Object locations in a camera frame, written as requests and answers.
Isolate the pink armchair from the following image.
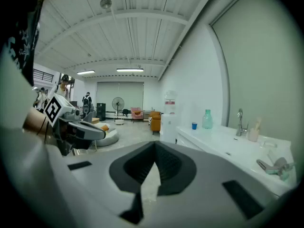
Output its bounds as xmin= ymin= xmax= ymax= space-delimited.
xmin=130 ymin=107 xmax=144 ymax=123

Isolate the black metal railing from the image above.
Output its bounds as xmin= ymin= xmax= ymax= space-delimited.
xmin=33 ymin=68 xmax=55 ymax=83

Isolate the black speaker cabinet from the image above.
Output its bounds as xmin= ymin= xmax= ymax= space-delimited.
xmin=96 ymin=103 xmax=106 ymax=122

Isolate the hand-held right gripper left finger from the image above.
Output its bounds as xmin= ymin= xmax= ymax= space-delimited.
xmin=63 ymin=141 xmax=156 ymax=228

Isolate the person's left forearm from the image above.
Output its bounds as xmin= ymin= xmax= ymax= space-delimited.
xmin=22 ymin=107 xmax=56 ymax=137

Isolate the orange sofa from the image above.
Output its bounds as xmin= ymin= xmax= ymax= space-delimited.
xmin=149 ymin=111 xmax=164 ymax=134

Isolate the person's black printed t-shirt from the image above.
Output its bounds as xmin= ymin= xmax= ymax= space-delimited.
xmin=4 ymin=0 xmax=46 ymax=86

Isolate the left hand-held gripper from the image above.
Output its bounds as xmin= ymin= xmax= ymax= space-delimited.
xmin=44 ymin=93 xmax=106 ymax=156

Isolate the chrome faucet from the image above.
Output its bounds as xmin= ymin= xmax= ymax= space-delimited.
xmin=236 ymin=108 xmax=249 ymax=137

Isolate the green glass jar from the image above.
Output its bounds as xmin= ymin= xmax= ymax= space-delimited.
xmin=202 ymin=109 xmax=213 ymax=130

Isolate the black standing fan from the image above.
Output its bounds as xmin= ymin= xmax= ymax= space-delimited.
xmin=111 ymin=96 xmax=124 ymax=126

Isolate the white beanbag seat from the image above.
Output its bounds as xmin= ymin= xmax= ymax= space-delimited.
xmin=93 ymin=122 xmax=120 ymax=147

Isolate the beige toothbrush cup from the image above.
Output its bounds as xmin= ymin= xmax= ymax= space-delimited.
xmin=247 ymin=117 xmax=262 ymax=143

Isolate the white sink basin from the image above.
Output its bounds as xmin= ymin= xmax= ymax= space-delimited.
xmin=175 ymin=124 xmax=297 ymax=197

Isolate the clear water jug red label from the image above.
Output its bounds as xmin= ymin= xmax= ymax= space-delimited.
xmin=163 ymin=90 xmax=178 ymax=115

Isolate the round ceiling fixture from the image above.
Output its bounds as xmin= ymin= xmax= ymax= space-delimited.
xmin=99 ymin=0 xmax=113 ymax=10

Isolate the grey tool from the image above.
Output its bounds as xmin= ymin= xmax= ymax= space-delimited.
xmin=256 ymin=157 xmax=296 ymax=181

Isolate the white box with red label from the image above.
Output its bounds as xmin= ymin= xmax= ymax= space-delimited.
xmin=159 ymin=114 xmax=178 ymax=143

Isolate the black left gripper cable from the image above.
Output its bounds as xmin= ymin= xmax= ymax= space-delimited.
xmin=36 ymin=116 xmax=49 ymax=145

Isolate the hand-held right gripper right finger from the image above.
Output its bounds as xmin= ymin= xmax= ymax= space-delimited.
xmin=154 ymin=141 xmax=281 ymax=228

